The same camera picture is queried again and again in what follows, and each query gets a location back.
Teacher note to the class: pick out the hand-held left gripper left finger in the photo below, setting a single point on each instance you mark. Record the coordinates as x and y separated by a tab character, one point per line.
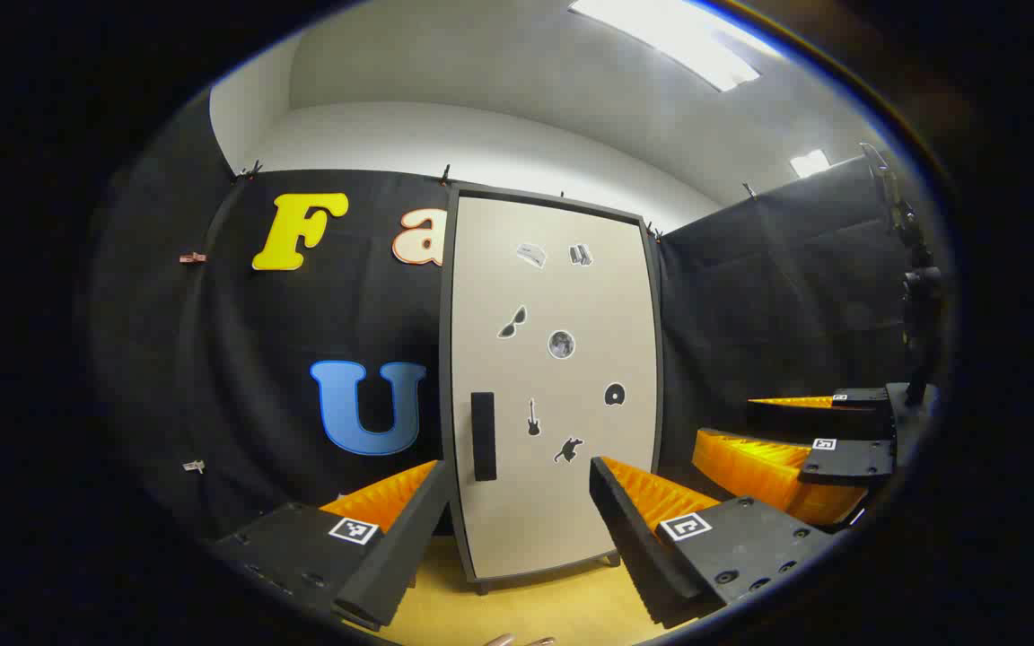
409	538

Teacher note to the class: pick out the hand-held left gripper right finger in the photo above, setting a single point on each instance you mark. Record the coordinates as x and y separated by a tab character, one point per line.
634	547

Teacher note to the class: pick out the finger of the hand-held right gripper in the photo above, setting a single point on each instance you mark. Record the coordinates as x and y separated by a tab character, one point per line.
849	459
858	397

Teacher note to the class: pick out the grey cabinet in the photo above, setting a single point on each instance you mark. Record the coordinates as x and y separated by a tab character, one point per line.
482	587

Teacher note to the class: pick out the ceiling light panel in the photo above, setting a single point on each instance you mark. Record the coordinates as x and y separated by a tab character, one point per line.
670	40
810	163

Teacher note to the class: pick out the white cloth clip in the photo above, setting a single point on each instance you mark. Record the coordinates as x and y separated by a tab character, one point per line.
195	466

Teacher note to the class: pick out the black backdrop cloth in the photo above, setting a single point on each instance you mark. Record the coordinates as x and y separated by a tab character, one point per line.
302	323

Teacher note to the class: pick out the copper cloth clip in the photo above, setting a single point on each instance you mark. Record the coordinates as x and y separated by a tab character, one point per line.
193	258

